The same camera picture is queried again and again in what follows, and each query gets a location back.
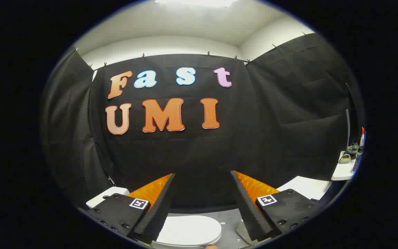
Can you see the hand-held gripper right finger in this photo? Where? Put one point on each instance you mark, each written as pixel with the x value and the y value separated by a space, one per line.
pixel 249 211

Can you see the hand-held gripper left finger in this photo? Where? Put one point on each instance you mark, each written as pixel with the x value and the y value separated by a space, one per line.
pixel 162 207

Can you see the white toilet tank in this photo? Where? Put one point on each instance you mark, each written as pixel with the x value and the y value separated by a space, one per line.
pixel 107 195

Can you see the black backdrop cloth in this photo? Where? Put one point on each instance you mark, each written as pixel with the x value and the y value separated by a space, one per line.
pixel 192 155

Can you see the white drawer cabinet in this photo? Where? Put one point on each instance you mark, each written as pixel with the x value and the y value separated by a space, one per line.
pixel 306 186

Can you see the white side table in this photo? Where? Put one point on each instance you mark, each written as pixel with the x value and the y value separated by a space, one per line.
pixel 342 171

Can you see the green tape roll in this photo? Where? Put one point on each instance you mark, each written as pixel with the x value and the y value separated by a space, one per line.
pixel 344 159

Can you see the red-capped white bottle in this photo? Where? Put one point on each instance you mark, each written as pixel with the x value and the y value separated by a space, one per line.
pixel 362 138

